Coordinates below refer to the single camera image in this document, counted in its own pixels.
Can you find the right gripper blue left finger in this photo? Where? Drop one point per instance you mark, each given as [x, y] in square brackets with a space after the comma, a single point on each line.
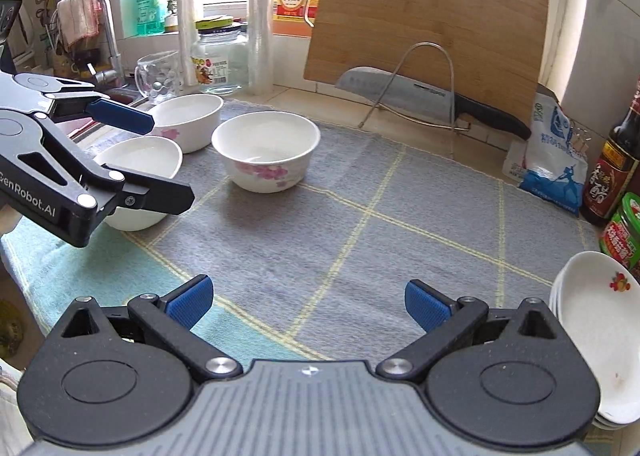
[166, 322]

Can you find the white blue salt bag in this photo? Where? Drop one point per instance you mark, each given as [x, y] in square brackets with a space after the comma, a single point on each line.
[547, 164]

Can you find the pink towel on faucet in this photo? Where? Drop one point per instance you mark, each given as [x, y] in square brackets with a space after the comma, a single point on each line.
[78, 19]

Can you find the grey green checked cloth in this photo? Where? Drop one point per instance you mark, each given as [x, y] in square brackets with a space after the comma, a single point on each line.
[309, 287]

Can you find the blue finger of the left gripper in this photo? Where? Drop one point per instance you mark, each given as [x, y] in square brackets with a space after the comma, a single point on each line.
[152, 193]
[120, 116]

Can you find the bamboo cutting board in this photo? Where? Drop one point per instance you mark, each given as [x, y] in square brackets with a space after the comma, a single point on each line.
[489, 50]

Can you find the green lid sauce jar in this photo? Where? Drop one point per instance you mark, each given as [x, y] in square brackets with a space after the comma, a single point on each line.
[620, 238]

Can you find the white bowl pink flowers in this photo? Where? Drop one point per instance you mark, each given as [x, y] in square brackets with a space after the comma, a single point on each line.
[266, 152]

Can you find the tall plastic wrap roll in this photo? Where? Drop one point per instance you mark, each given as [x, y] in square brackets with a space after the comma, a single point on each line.
[260, 57]

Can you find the santoku knife black handle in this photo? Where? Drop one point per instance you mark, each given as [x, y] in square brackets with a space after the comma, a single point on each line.
[368, 82]

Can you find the metal wire board stand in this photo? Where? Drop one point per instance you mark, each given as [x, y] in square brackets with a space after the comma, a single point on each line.
[450, 98]

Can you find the short plastic wrap roll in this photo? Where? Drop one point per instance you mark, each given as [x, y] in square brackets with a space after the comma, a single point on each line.
[187, 36]

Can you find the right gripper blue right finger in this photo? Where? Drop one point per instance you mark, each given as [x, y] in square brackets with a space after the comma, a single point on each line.
[449, 325]

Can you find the small potted plant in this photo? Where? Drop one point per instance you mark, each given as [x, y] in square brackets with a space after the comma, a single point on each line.
[171, 17]

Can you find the glass jar green lid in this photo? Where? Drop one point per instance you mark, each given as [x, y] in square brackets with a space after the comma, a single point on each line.
[220, 56]

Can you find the steel kitchen faucet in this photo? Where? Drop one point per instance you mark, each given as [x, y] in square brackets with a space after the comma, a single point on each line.
[115, 75]

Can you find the dark vinegar bottle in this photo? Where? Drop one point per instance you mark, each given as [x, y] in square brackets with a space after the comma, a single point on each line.
[619, 159]

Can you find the clear glass mug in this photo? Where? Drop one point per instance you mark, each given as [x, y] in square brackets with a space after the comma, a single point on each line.
[157, 76]

